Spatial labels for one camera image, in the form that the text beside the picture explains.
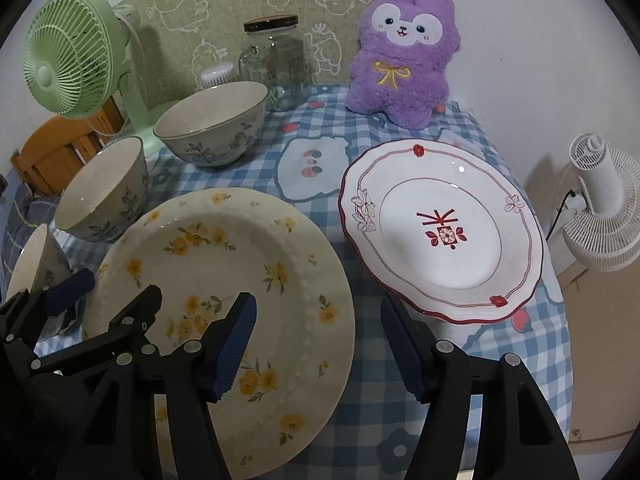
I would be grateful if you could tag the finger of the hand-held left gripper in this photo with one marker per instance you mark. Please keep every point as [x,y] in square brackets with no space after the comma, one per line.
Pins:
[135,317]
[70,287]

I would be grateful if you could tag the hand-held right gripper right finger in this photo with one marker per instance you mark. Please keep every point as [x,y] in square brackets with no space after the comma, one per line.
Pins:
[402,352]

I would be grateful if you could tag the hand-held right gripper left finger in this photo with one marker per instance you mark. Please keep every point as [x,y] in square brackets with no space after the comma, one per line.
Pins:
[235,350]

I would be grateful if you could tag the cream leaf-print ceramic bowl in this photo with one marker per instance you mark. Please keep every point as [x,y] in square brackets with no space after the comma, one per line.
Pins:
[210,110]
[32,260]
[95,195]

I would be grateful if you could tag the cream yellow-flower plate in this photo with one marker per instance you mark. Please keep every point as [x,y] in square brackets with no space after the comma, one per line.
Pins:
[225,260]

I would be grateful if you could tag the white red-rimmed plate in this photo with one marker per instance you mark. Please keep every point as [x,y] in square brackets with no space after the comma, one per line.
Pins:
[450,195]

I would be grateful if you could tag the grey plaid pillow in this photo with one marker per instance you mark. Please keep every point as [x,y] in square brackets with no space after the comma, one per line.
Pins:
[30,210]

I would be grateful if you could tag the green desk fan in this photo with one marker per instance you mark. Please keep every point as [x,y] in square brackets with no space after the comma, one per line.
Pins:
[65,60]

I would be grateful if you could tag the blue checkered tablecloth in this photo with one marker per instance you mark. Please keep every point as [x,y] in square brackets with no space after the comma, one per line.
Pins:
[350,125]

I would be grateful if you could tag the cotton swab container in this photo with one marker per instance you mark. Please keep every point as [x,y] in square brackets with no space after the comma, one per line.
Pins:
[217,76]

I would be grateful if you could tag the white clip fan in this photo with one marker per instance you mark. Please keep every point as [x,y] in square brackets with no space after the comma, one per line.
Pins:
[600,175]

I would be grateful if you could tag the purple plush toy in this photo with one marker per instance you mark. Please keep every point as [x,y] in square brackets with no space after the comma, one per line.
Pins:
[400,60]

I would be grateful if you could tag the glass jar with dark lid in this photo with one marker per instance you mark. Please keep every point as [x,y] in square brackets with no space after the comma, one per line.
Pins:
[280,60]

